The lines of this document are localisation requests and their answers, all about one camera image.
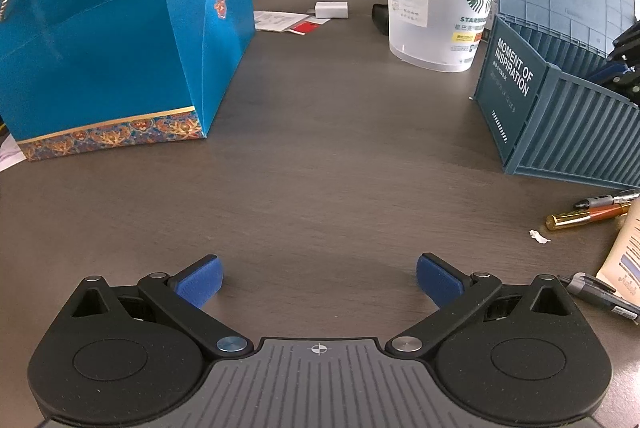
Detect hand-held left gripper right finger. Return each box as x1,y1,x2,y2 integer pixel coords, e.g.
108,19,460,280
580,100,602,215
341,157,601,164
385,252,581,359

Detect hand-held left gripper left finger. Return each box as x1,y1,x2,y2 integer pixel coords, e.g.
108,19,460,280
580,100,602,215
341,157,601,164
60,254,255,359

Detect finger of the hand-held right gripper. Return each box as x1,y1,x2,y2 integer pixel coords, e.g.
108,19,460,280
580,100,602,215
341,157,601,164
595,60,640,97
606,26,640,60

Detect blue container-shaped storage box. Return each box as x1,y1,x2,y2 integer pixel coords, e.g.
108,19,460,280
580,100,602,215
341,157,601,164
470,0,640,191

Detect grey marker pen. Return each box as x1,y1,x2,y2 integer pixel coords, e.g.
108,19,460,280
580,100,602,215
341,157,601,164
575,189,640,209

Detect gold and orange pen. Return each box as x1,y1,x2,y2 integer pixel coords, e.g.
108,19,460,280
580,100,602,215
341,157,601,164
545,202,634,231

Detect grey ballpoint pen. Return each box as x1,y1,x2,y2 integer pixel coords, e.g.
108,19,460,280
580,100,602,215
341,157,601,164
557,272,640,324

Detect white tissue packet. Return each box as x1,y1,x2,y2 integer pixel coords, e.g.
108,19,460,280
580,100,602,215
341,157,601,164
597,203,640,305

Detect large translucent plastic cup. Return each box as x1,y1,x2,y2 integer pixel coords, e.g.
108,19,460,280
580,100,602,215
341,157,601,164
385,0,501,73

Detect white paper sheet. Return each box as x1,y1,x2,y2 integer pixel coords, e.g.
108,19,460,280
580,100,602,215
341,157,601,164
0,135,26,172

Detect blue paper gift bag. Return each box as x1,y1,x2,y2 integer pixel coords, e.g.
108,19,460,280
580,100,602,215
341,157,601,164
0,0,257,162

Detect small black object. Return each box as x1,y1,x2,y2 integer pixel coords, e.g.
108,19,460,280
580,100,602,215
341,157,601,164
371,3,392,35

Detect papers with red card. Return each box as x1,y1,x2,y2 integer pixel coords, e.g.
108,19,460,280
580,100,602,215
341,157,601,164
253,11,311,32

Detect red and white card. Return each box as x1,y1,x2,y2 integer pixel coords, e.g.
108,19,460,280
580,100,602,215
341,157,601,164
292,18,332,35

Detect white charger adapter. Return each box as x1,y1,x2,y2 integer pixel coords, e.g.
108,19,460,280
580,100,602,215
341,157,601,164
315,1,349,19

